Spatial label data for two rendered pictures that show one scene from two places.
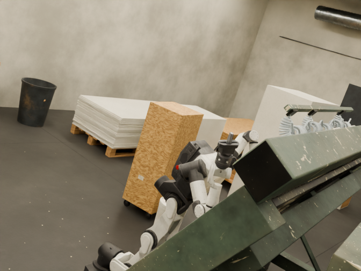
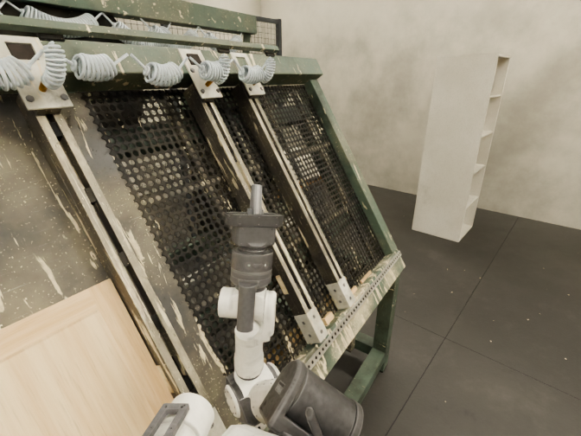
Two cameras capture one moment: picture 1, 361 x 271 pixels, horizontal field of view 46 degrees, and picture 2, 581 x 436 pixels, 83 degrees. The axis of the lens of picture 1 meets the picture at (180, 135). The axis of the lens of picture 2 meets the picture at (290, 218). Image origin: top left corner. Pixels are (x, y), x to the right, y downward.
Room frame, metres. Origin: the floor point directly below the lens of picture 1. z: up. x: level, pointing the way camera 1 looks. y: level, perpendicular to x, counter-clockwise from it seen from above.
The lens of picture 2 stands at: (2.93, -0.14, 1.85)
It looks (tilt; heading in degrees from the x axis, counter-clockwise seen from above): 23 degrees down; 185
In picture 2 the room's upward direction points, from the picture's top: 1 degrees counter-clockwise
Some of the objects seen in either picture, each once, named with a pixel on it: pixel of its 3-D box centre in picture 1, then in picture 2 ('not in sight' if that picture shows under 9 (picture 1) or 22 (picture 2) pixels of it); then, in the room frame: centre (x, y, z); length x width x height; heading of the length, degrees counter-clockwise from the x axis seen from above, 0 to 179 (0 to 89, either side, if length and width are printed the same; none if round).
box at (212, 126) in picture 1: (182, 140); not in sight; (6.33, -0.06, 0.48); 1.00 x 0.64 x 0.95; 144
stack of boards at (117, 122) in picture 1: (149, 126); not in sight; (7.17, 0.57, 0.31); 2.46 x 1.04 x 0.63; 144
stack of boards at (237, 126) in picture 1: (237, 134); not in sight; (9.22, -1.20, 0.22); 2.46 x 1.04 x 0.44; 144
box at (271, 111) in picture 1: (280, 159); not in sight; (5.34, -1.32, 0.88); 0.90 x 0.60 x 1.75; 144
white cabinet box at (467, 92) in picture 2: not in sight; (456, 150); (-1.20, 1.52, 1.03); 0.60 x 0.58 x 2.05; 144
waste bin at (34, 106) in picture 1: (35, 102); not in sight; (6.34, 2.30, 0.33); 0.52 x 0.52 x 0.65
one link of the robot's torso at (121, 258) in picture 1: (127, 266); not in sight; (2.90, 0.08, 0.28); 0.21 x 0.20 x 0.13; 60
